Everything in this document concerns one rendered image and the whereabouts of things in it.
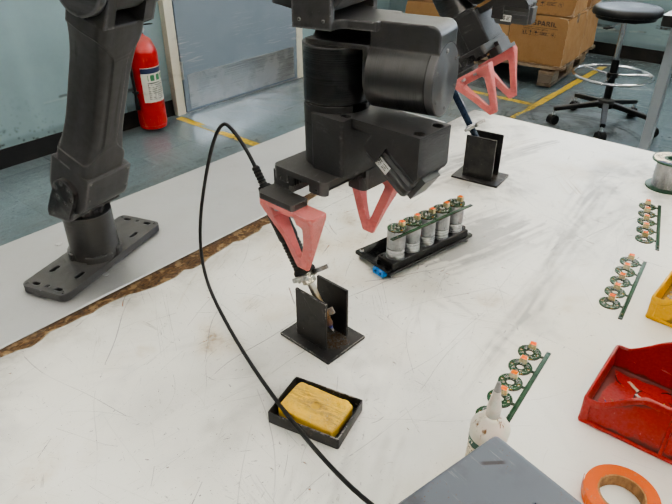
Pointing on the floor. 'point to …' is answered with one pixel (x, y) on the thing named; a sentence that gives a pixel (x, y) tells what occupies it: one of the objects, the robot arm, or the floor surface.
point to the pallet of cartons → (544, 35)
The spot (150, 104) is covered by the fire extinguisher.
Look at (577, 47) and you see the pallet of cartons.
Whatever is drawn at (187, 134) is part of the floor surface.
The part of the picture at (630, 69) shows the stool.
